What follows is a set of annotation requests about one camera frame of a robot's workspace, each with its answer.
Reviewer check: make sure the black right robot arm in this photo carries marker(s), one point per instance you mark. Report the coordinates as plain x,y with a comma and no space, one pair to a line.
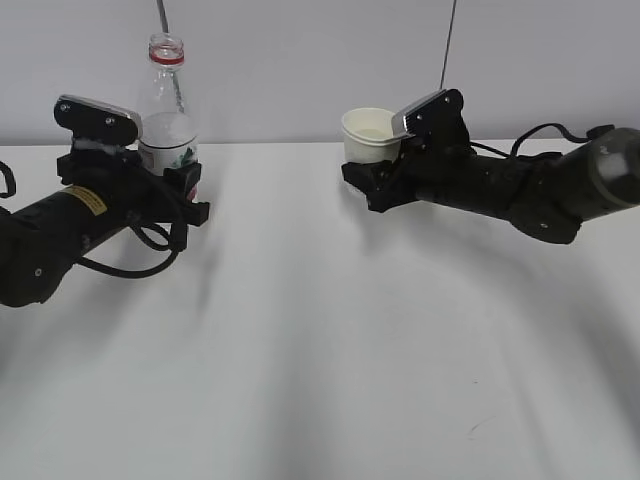
547,196

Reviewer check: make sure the white paper cup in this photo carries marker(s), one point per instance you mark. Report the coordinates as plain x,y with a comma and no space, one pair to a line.
368,136

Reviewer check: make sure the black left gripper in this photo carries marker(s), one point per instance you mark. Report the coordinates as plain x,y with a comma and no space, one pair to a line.
97,185

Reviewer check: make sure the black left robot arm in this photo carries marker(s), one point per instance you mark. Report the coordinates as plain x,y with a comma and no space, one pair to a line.
37,250

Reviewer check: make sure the clear Nongfu Spring water bottle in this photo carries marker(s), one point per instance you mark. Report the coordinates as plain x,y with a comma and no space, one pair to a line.
169,134

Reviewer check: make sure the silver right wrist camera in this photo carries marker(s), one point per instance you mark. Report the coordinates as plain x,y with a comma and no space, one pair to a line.
437,114

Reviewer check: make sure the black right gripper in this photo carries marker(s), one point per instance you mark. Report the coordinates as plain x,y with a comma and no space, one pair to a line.
420,163

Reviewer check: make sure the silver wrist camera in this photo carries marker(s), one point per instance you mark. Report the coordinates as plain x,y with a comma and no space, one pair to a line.
98,121
437,114

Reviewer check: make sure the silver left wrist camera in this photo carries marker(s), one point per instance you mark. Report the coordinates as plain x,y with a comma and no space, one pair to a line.
98,121

